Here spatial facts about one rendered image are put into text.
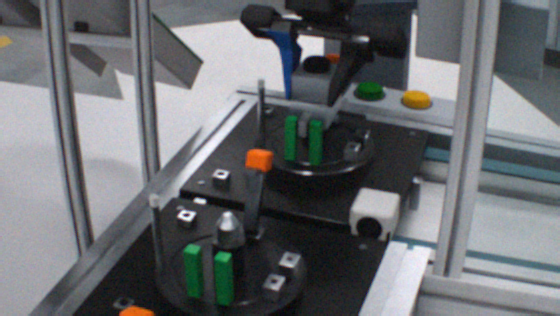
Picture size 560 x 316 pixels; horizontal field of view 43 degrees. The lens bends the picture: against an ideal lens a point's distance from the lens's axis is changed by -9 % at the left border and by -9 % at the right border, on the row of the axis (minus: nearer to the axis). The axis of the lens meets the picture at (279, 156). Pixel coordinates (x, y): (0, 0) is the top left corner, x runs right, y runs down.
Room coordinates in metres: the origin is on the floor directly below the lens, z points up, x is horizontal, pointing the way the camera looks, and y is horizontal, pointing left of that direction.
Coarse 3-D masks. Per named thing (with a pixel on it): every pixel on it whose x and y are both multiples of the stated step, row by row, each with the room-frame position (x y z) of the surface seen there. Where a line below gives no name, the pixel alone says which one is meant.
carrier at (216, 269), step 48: (144, 240) 0.62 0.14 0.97; (192, 240) 0.59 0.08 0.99; (240, 240) 0.55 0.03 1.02; (288, 240) 0.62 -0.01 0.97; (336, 240) 0.62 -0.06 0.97; (384, 240) 0.62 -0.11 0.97; (96, 288) 0.54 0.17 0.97; (144, 288) 0.54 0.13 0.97; (192, 288) 0.51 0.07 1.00; (240, 288) 0.52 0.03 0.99; (288, 288) 0.52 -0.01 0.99; (336, 288) 0.55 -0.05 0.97
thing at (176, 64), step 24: (72, 0) 0.79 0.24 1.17; (96, 0) 0.79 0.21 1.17; (120, 0) 0.82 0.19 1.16; (72, 24) 0.88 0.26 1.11; (96, 24) 0.84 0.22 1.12; (120, 24) 0.82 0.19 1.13; (96, 48) 0.93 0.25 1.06; (120, 48) 0.89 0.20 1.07; (168, 48) 0.90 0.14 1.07; (120, 72) 0.99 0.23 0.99; (168, 72) 0.90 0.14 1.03; (192, 72) 0.94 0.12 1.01
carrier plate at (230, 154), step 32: (256, 128) 0.86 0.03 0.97; (384, 128) 0.86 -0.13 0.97; (416, 128) 0.87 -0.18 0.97; (224, 160) 0.78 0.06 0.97; (384, 160) 0.78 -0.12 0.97; (416, 160) 0.78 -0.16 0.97; (192, 192) 0.71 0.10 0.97; (224, 192) 0.71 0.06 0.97; (288, 192) 0.71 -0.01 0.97; (320, 192) 0.71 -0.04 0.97; (352, 192) 0.71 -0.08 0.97; (320, 224) 0.66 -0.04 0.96
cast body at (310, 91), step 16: (304, 64) 0.78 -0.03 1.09; (320, 64) 0.77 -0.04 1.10; (336, 64) 0.79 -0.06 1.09; (304, 80) 0.76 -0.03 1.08; (320, 80) 0.76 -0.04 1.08; (304, 96) 0.76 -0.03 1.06; (320, 96) 0.76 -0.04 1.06; (304, 112) 0.76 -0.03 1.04; (320, 112) 0.75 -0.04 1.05; (336, 112) 0.79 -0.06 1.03; (304, 128) 0.74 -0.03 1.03
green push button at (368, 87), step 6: (360, 84) 1.00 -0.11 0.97; (366, 84) 1.00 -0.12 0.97; (372, 84) 1.00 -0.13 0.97; (378, 84) 1.00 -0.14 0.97; (360, 90) 0.98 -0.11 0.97; (366, 90) 0.98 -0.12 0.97; (372, 90) 0.98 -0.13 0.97; (378, 90) 0.98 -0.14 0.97; (360, 96) 0.97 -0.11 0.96; (366, 96) 0.97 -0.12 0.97; (372, 96) 0.97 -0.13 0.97; (378, 96) 0.97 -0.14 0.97
